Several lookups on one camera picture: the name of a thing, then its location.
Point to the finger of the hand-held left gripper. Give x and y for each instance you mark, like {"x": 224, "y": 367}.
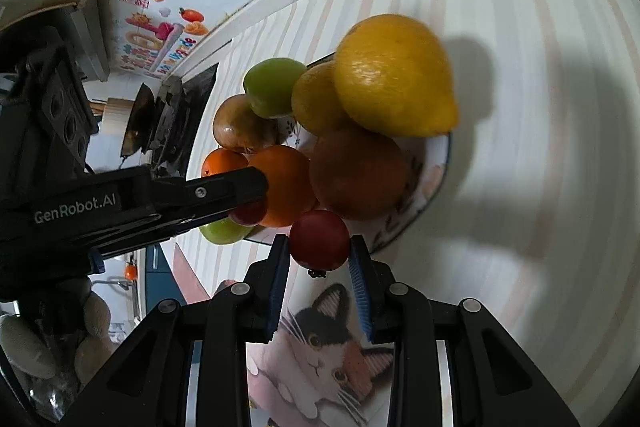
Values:
{"x": 225, "y": 189}
{"x": 165, "y": 232}

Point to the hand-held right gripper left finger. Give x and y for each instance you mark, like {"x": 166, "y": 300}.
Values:
{"x": 280, "y": 287}

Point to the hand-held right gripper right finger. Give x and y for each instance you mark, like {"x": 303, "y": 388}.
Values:
{"x": 360, "y": 287}

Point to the small orange tangerine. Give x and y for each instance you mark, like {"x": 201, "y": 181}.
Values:
{"x": 222, "y": 162}

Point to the red cherry tomato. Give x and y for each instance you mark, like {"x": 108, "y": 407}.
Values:
{"x": 318, "y": 239}
{"x": 248, "y": 213}

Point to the green round fruit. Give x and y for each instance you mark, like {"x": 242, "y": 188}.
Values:
{"x": 222, "y": 233}
{"x": 272, "y": 87}

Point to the large orange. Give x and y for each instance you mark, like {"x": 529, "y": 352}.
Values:
{"x": 287, "y": 187}

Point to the brown green passion fruit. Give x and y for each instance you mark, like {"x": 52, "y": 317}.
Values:
{"x": 237, "y": 124}

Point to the red brown round fruit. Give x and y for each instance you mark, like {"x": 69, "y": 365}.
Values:
{"x": 357, "y": 172}

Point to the yellow lemon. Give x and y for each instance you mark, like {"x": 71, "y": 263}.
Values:
{"x": 395, "y": 77}
{"x": 315, "y": 102}

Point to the floral oval ceramic plate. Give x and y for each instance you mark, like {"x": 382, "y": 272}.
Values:
{"x": 425, "y": 177}

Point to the person's left hand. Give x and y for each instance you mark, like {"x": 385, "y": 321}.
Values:
{"x": 30, "y": 347}

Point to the blue kitchen cabinet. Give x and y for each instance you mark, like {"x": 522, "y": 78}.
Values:
{"x": 160, "y": 282}

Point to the small orange fruit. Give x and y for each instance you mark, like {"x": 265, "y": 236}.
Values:
{"x": 131, "y": 272}

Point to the cat shaped mat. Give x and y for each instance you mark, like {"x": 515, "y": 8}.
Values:
{"x": 320, "y": 352}

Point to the cream ribbed utensil holder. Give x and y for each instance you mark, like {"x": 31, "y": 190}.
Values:
{"x": 115, "y": 117}

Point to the black gas stove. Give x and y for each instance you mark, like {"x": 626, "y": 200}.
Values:
{"x": 200, "y": 87}

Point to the dark wok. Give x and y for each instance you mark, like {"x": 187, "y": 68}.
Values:
{"x": 137, "y": 117}

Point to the colourful wall sticker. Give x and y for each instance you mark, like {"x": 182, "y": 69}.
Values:
{"x": 150, "y": 42}

